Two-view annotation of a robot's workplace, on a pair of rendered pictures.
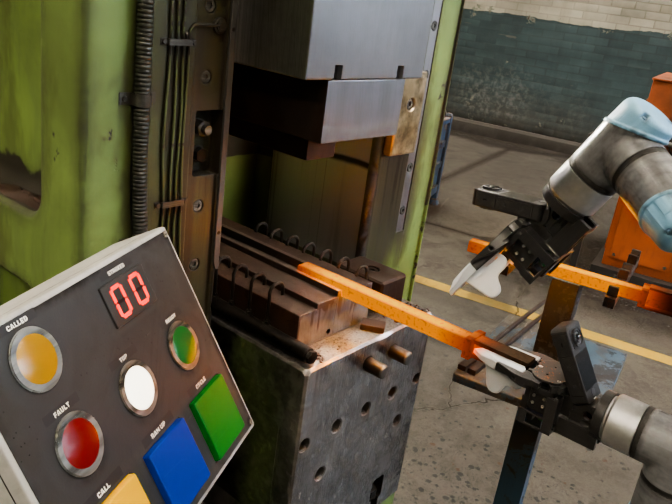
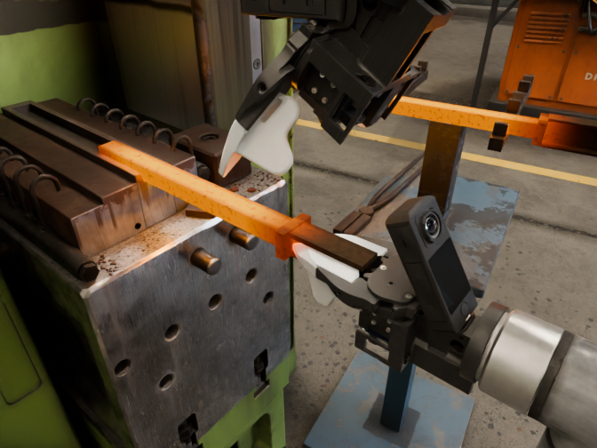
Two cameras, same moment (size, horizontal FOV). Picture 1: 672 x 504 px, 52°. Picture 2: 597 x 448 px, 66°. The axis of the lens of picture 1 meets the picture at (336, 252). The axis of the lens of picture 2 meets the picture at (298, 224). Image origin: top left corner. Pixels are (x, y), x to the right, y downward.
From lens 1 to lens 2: 0.66 m
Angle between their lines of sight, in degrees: 13
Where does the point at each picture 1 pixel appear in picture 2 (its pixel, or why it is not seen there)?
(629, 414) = (526, 356)
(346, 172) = (174, 24)
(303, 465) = (132, 385)
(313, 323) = (104, 222)
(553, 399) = (401, 324)
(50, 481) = not seen: outside the picture
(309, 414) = (115, 336)
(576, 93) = not seen: outside the picture
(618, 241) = (511, 79)
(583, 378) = (445, 293)
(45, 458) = not seen: outside the picture
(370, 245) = (220, 109)
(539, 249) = (345, 76)
